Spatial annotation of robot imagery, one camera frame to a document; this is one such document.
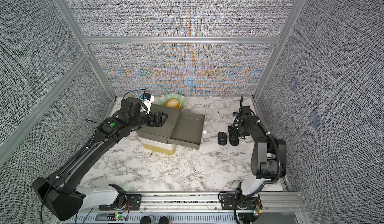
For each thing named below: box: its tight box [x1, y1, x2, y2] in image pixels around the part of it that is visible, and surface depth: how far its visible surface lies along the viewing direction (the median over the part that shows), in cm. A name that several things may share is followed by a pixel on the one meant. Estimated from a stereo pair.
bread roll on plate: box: [165, 98, 182, 109], surface depth 108 cm
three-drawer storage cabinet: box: [136, 103, 181, 156], surface depth 80 cm
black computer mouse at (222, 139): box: [217, 132, 227, 146], surface depth 96 cm
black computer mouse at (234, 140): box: [229, 136, 239, 146], surface depth 94 cm
